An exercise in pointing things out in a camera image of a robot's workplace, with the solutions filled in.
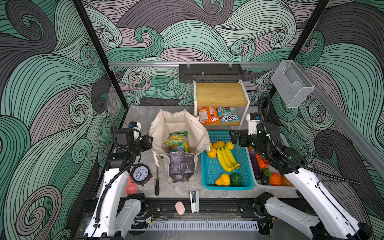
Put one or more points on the green Fox's candy bag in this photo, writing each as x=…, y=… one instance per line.
x=227, y=114

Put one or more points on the green avocado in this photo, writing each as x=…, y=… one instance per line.
x=236, y=179

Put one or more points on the small dark eggplant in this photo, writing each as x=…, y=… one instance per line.
x=266, y=176

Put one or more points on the orange Fox's candy bag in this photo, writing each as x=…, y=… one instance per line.
x=208, y=115

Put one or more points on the pink plastic scoop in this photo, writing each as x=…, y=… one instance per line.
x=131, y=187

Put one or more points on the yellow pear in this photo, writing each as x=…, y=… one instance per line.
x=223, y=181

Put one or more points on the black handled screwdriver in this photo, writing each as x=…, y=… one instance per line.
x=157, y=185

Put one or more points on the white slotted cable duct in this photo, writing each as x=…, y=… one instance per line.
x=203, y=226

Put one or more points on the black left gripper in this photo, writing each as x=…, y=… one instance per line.
x=147, y=142

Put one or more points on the beige canvas grocery bag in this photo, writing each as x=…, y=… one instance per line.
x=180, y=165

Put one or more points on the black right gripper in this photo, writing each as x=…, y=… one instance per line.
x=246, y=137

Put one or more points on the orange carrot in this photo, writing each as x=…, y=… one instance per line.
x=262, y=165

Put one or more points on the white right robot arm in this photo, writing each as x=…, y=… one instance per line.
x=332, y=221

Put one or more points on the yellow banana bunch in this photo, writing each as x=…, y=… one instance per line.
x=226, y=160

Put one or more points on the green-red candy bag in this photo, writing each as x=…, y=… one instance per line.
x=178, y=148

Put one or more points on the clear acrylic wall holder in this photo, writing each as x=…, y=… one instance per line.
x=292, y=83

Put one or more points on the white plastic basket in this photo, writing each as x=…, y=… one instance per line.
x=272, y=170

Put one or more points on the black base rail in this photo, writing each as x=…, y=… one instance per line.
x=165, y=208

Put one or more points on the black wall shelf tray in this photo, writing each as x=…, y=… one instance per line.
x=210, y=73

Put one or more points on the single yellow banana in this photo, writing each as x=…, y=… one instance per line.
x=186, y=147

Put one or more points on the black alarm clock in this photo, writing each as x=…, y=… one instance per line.
x=141, y=174

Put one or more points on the yellow-green candy bag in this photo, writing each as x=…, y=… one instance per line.
x=176, y=139

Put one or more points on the pink eraser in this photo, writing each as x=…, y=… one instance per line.
x=180, y=208

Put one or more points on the white wooden two-tier shelf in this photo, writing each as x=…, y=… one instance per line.
x=210, y=94

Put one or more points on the white stapler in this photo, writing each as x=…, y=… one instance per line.
x=195, y=201

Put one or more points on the yellow potato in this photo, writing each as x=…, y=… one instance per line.
x=218, y=145

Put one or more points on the yellow lemon front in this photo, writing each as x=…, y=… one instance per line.
x=212, y=153

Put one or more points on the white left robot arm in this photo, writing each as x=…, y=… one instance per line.
x=108, y=222

